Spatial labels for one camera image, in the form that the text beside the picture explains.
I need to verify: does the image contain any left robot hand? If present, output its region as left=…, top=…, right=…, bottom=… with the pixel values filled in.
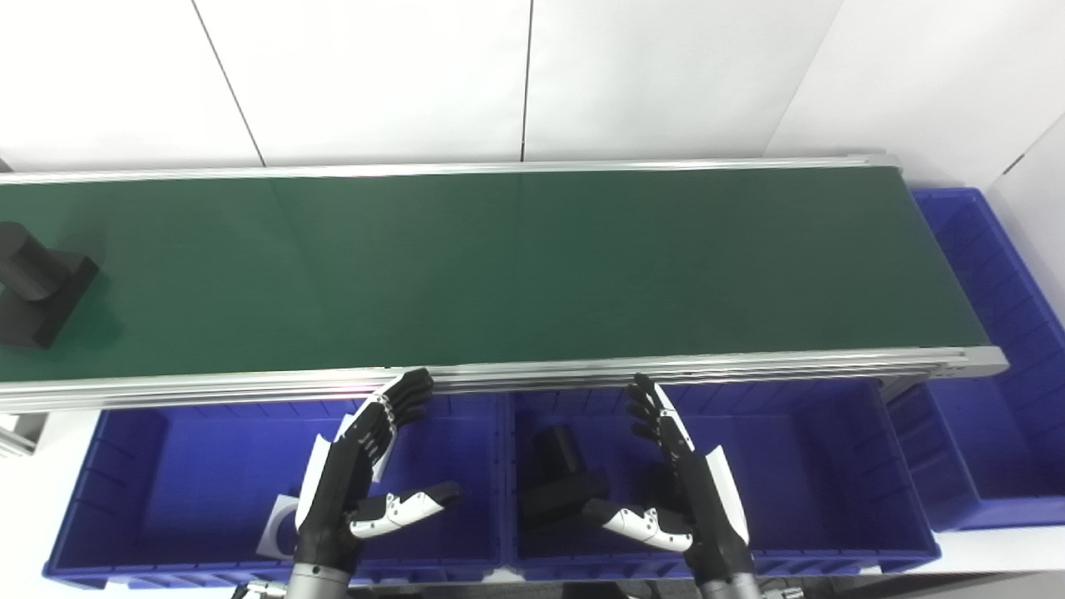
left=293, top=369, right=463, bottom=575

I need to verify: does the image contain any black cylinder block part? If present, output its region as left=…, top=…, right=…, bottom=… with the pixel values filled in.
left=0, top=221, right=100, bottom=350
left=519, top=425, right=613, bottom=533

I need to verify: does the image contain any blue plastic bin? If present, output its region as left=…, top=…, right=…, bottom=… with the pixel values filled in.
left=884, top=188, right=1065, bottom=533
left=504, top=379, right=942, bottom=582
left=43, top=389, right=512, bottom=590

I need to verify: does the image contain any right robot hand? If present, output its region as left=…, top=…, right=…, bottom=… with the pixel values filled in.
left=582, top=373, right=755, bottom=583

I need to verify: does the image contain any aluminium conveyor leg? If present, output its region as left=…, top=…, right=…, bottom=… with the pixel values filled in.
left=0, top=413, right=48, bottom=458

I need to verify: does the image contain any green conveyor belt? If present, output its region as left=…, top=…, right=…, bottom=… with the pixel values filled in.
left=0, top=152, right=1010, bottom=414
left=0, top=166, right=991, bottom=384

